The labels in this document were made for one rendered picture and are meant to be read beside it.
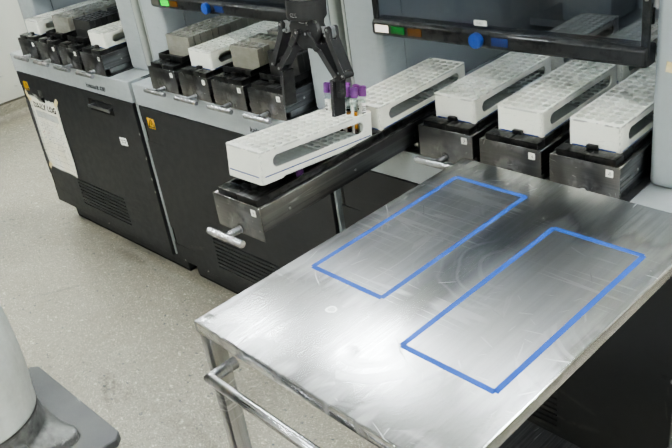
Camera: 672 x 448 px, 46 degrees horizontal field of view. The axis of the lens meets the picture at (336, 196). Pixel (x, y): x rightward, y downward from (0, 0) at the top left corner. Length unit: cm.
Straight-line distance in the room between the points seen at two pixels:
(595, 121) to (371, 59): 57
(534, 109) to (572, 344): 63
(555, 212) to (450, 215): 16
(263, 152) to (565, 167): 54
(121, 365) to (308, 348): 154
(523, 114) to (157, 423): 130
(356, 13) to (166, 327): 127
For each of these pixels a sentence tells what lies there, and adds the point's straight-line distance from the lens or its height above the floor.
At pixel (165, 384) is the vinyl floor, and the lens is 237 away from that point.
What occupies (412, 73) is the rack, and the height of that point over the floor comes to 86.
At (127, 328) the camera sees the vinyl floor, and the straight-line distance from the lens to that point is 266.
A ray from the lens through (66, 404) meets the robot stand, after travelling 125.
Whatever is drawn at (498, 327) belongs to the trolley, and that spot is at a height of 82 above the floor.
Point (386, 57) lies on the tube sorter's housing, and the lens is 178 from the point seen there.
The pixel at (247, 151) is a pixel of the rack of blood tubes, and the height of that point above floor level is 89.
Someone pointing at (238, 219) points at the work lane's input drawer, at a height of 77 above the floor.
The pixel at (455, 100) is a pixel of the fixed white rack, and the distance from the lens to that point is 160.
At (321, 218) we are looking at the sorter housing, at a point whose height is 48.
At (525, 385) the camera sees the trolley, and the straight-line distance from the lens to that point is 93.
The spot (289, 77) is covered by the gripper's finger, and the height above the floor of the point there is 95.
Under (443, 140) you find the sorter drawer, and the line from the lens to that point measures 161.
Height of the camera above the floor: 143
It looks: 27 degrees down
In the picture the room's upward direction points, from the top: 9 degrees counter-clockwise
